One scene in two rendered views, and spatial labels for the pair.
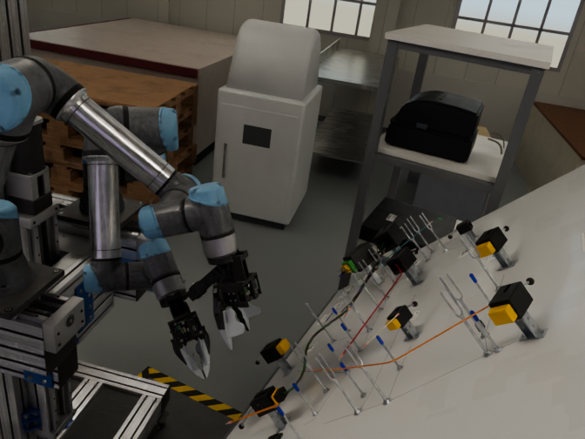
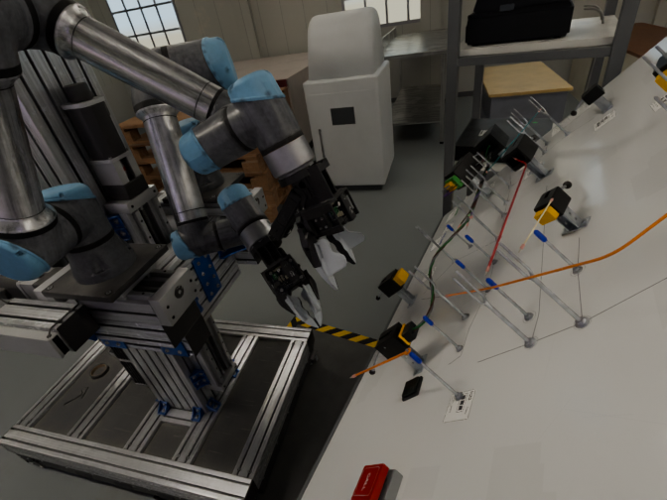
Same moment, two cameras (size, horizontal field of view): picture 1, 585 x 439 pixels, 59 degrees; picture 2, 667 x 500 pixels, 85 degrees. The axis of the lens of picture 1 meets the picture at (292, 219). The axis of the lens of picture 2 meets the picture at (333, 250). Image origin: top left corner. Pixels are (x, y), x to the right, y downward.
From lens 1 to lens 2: 0.55 m
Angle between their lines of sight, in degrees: 12
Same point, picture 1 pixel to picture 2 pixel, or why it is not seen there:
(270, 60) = (338, 46)
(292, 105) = (365, 79)
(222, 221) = (280, 120)
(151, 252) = (228, 199)
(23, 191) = (111, 178)
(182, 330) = (280, 279)
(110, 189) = (172, 143)
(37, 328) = (146, 306)
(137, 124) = (180, 60)
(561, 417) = not seen: outside the picture
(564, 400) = not seen: outside the picture
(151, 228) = (197, 156)
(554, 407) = not seen: outside the picture
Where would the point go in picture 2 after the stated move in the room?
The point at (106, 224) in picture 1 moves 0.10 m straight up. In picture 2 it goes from (179, 183) to (161, 140)
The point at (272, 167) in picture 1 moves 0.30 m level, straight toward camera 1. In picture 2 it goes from (360, 139) to (361, 150)
